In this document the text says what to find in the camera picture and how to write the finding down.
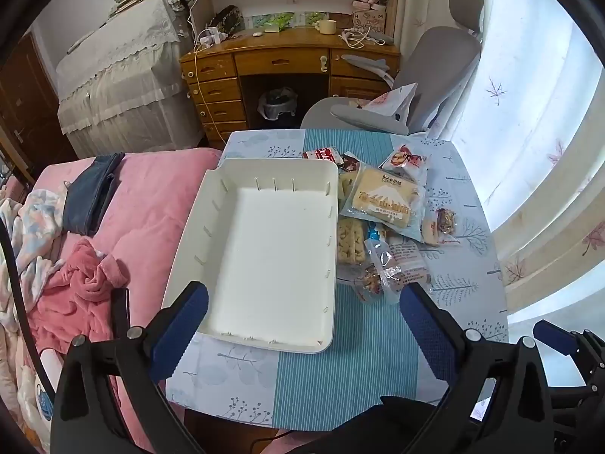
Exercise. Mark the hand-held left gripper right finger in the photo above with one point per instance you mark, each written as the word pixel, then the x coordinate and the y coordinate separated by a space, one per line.
pixel 427 335

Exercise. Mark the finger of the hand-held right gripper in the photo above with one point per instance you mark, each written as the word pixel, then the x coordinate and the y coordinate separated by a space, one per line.
pixel 553 334

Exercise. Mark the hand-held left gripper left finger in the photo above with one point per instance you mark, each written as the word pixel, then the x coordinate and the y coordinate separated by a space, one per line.
pixel 182 326

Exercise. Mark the white plastic tray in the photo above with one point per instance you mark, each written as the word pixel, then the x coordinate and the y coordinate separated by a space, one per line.
pixel 269 255

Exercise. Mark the large bread packet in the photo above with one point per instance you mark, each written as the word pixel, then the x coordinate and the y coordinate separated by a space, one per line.
pixel 385 201

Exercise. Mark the apple print snack packet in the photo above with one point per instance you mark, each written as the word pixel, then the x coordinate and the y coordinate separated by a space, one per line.
pixel 404 161

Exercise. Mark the dark red snack packet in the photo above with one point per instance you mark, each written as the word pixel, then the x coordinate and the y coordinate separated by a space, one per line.
pixel 349 163

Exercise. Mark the clear nut packet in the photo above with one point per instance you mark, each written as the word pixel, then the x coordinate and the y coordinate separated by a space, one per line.
pixel 373 283

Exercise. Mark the white text-printed packet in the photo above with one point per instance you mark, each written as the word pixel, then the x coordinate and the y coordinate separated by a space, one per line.
pixel 404 255

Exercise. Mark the pink garment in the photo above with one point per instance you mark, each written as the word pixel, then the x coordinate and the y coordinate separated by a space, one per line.
pixel 80 283

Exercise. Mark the orange nut snack packet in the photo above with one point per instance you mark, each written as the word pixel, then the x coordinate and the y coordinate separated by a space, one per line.
pixel 444 224

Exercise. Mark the pale cracker packet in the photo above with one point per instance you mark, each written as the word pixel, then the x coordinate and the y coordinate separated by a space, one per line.
pixel 349 243

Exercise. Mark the pink blanket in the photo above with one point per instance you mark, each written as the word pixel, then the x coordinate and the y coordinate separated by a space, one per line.
pixel 156 208

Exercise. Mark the blue jeans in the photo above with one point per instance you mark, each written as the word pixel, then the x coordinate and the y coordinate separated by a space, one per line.
pixel 90 194

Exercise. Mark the cartoon printed quilt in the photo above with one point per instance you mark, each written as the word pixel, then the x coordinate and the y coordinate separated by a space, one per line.
pixel 28 397

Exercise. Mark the pastel printed blanket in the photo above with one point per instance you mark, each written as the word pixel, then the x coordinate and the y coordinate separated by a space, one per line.
pixel 28 227

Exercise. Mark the red white small packet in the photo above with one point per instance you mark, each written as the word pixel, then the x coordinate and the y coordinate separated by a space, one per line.
pixel 324 153

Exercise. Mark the leaf print curtain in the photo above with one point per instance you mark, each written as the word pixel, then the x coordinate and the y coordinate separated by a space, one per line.
pixel 520 104

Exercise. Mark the white plastic bag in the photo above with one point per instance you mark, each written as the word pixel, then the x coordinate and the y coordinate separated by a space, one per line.
pixel 394 99

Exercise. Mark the trash bin with bag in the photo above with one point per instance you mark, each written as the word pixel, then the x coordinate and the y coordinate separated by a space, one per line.
pixel 276 104

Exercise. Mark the lace piano cover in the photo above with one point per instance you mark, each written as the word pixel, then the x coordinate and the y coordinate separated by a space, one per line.
pixel 127 71

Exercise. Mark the grey office chair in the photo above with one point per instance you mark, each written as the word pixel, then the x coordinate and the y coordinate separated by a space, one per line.
pixel 439 66

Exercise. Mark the brown wooden door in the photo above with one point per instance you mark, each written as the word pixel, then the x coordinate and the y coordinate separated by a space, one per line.
pixel 28 104

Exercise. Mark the wooden desk with hutch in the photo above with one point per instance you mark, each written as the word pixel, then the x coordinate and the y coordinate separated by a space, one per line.
pixel 279 59

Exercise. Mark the white power strip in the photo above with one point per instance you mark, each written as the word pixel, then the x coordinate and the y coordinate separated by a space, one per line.
pixel 208 37

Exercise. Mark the white drawer lock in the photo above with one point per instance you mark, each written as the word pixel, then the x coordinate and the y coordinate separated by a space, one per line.
pixel 324 62

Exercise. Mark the dark patterned bag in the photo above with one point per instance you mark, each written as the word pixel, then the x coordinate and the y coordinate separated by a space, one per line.
pixel 226 19

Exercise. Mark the green packets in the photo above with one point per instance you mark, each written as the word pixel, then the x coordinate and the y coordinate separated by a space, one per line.
pixel 274 21

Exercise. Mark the pink printed box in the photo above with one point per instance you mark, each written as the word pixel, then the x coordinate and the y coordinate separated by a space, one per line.
pixel 368 18

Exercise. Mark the cream mug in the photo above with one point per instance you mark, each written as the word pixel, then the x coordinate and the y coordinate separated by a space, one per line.
pixel 326 26

